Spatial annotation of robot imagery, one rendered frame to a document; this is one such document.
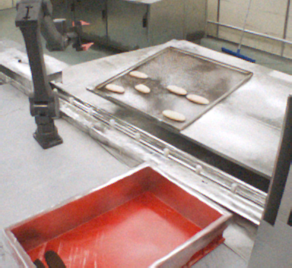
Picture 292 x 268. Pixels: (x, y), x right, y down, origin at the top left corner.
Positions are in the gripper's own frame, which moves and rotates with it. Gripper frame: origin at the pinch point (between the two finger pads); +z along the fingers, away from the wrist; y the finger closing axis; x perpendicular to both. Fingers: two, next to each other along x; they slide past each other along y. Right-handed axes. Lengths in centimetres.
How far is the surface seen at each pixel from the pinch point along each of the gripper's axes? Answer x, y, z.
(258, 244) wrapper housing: 108, 43, -53
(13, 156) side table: 18, 35, -61
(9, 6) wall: -643, -61, 302
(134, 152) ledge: 53, 38, -34
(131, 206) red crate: 67, 45, -51
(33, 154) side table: 22, 35, -55
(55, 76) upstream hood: -13.2, 17.2, -14.7
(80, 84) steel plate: -11.7, 25.2, -1.6
